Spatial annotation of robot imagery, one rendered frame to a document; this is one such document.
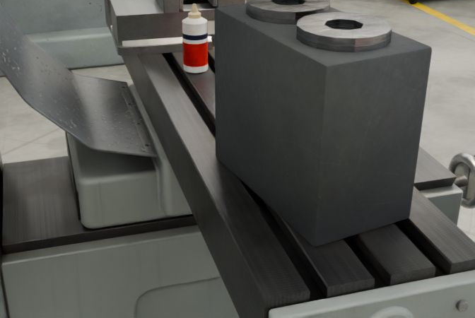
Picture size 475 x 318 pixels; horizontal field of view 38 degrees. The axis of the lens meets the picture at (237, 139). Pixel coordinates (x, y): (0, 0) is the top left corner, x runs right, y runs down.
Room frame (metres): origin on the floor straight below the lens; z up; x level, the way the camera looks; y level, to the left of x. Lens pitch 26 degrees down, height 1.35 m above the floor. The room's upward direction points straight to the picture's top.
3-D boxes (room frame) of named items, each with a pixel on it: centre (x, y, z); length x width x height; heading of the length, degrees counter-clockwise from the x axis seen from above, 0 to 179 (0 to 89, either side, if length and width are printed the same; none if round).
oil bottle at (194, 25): (1.06, 0.07, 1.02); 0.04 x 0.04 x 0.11
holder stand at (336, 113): (0.68, -0.08, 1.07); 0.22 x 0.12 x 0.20; 28
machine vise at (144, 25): (1.24, 0.06, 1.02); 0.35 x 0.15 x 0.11; 105
